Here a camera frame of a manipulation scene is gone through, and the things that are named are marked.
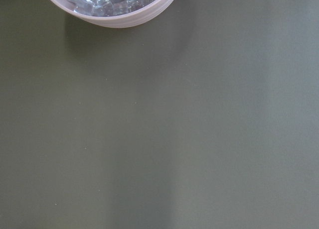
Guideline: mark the pink bowl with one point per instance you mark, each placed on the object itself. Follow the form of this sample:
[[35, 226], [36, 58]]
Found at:
[[132, 19]]

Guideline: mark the clear ice cubes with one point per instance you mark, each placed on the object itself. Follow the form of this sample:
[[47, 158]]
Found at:
[[106, 8]]

